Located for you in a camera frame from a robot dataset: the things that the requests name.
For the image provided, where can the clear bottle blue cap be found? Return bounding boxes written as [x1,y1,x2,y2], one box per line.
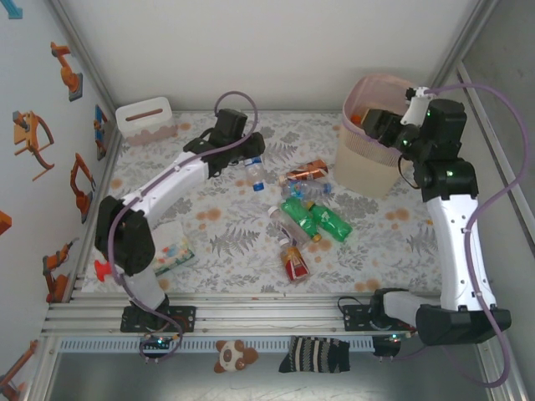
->
[243,155,268,193]

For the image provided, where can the brown copper label bottle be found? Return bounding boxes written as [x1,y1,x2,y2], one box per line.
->
[278,160,329,185]

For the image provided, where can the green plastic bottle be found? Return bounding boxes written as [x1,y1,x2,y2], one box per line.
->
[278,196,324,244]
[305,200,354,243]

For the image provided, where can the clear bottle white cap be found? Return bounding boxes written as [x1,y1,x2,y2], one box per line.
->
[267,205,313,251]

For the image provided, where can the red label bottle white cap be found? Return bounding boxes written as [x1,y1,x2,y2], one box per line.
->
[278,237,313,285]

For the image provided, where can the beige plastic waste bin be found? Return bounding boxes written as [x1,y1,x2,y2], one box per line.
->
[334,74,423,198]

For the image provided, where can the pink laundry basket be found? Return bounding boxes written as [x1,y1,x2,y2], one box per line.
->
[341,74,419,158]

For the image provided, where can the pink tissue box white lid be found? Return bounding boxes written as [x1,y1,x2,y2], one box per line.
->
[115,96,178,147]

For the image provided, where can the gray framed side panel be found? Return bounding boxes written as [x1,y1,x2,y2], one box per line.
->
[457,0,535,260]

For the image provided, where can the floral table cloth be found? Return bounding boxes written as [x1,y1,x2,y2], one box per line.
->
[81,109,444,296]

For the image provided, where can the colourful soft tissue pack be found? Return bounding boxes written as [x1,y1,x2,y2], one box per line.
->
[150,220,198,277]

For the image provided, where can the aluminium front rails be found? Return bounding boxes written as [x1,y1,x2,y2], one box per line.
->
[41,292,444,340]

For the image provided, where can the red plastic toy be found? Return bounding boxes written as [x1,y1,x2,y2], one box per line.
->
[92,257,115,283]

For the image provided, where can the small LED circuit board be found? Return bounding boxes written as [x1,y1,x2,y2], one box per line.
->
[378,332,413,346]
[141,333,179,351]

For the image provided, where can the brown white panda plush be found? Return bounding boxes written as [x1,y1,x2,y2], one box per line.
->
[213,338,260,375]

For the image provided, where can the black striped sock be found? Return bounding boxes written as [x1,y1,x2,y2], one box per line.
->
[278,336,351,375]

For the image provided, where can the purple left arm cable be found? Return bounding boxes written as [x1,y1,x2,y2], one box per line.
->
[107,90,259,364]

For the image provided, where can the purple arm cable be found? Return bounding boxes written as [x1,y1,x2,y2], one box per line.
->
[107,90,259,364]
[371,82,531,389]

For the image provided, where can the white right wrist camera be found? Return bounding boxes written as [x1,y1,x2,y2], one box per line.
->
[400,85,440,126]

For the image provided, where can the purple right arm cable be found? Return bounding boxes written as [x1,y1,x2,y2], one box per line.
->
[371,82,531,389]

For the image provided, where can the aluminium frame post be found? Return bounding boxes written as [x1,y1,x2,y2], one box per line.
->
[429,0,502,95]
[48,0,125,145]

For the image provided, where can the blue orange wall sticker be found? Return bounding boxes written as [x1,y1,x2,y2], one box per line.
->
[94,104,110,162]

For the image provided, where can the white slotted cable duct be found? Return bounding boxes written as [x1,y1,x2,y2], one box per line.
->
[58,337,375,355]

